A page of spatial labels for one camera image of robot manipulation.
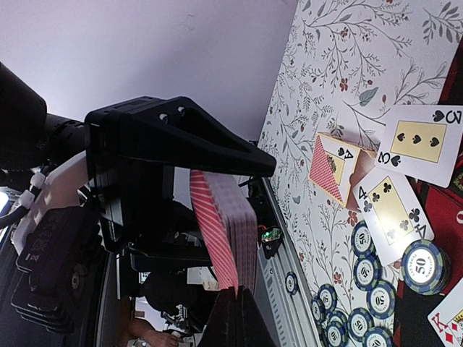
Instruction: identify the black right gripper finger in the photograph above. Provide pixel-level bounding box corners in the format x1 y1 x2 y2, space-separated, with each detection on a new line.
198 286 275 347

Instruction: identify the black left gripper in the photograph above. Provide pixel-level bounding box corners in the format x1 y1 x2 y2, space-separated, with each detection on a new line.
85 96 276 253

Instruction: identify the red backed card deck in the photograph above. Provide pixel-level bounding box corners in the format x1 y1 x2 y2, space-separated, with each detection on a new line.
190 170 258 291

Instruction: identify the green chip cluster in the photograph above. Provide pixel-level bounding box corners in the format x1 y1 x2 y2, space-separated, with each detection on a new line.
325 321 348 347
328 310 348 329

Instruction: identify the green chip front cluster top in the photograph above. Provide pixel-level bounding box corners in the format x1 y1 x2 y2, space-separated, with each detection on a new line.
328 310 348 329

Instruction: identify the green chip mat edge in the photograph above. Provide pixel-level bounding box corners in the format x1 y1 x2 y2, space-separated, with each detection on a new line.
362 327 393 347

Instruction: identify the green chip table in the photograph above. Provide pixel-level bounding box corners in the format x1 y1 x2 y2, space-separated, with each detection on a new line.
367 280 396 319
353 254 382 291

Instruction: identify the red playing card deck box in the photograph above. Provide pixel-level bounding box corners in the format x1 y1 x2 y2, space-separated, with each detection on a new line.
308 133 376 211

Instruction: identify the four of clubs card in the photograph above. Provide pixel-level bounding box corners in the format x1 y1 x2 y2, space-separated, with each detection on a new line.
353 167 435 267

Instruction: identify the green chip stack seat six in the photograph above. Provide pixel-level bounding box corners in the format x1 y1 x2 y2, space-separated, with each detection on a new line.
401 239 451 296

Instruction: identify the king of diamonds card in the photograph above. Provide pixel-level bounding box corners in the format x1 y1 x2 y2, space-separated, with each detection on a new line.
428 279 462 346

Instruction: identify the three of spades card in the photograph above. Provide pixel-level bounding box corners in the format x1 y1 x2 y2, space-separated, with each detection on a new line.
375 105 462 188

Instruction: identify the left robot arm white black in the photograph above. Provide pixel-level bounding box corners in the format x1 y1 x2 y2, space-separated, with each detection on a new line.
1 67 276 252

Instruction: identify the person in red shirt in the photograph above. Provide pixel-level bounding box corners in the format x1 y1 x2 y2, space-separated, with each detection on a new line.
114 271 199 346

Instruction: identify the round red black poker mat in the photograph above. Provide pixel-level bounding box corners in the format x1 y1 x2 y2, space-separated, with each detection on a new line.
392 46 463 347

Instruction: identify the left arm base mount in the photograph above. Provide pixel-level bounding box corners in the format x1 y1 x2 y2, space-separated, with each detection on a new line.
258 225 283 260

